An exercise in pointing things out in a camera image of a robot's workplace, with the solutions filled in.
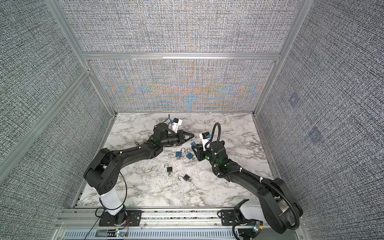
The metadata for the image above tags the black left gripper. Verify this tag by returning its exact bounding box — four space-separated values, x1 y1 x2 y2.
160 130 195 148

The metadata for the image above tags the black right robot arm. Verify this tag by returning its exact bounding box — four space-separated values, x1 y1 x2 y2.
192 141 304 234

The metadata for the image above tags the black padlock with key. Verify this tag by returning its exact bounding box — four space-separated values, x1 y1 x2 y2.
164 163 173 177

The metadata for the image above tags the black padlock lying flat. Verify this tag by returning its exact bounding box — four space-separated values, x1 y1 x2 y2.
178 175 192 182

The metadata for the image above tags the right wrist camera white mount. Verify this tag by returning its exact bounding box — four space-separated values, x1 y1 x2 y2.
200 132 212 151

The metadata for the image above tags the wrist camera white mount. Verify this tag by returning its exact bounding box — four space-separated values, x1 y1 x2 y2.
171 118 182 133
200 132 212 151

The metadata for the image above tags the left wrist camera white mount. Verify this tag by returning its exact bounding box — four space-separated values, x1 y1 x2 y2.
171 118 182 133

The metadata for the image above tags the black corrugated cable right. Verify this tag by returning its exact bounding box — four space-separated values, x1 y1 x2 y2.
209 122 301 227

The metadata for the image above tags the thin black cable left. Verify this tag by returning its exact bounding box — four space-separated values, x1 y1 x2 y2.
83 170 128 240

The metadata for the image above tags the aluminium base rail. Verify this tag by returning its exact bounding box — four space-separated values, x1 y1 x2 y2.
50 207 254 240

